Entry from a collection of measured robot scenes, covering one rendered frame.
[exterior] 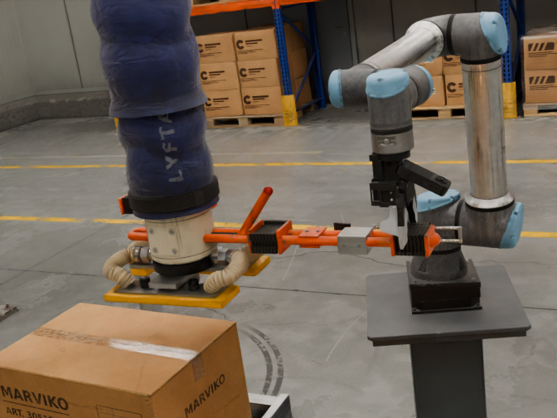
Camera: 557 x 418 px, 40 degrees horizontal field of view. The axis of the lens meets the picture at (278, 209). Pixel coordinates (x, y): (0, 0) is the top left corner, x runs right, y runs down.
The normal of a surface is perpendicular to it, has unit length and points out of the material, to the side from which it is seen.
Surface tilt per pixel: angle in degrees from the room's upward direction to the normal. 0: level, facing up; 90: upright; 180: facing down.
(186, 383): 90
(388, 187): 90
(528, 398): 0
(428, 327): 0
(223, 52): 91
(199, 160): 77
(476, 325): 0
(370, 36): 90
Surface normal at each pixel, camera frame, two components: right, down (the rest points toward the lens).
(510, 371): -0.13, -0.95
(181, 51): 0.65, -0.12
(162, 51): 0.33, -0.05
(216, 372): 0.87, 0.03
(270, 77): -0.42, 0.34
